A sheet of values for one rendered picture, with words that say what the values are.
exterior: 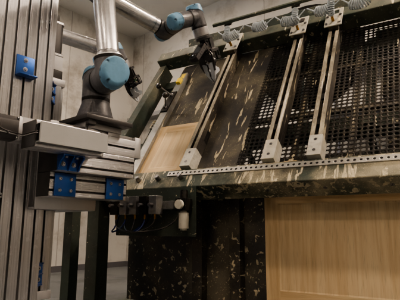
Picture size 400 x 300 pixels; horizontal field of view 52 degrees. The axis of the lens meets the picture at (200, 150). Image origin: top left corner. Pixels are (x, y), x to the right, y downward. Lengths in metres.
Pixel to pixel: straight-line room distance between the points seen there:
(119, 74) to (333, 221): 1.14
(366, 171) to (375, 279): 0.49
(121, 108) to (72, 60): 1.11
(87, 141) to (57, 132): 0.12
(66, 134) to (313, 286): 1.27
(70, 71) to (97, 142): 5.14
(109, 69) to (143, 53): 5.71
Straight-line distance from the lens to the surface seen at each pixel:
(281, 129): 2.04
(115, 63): 1.64
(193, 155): 2.14
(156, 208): 2.00
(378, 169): 1.74
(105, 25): 1.72
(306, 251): 2.03
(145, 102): 2.89
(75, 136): 1.48
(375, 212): 1.97
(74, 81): 6.62
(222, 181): 1.94
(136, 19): 1.99
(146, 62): 7.19
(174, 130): 2.49
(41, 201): 1.68
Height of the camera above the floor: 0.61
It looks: 11 degrees up
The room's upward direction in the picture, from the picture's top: straight up
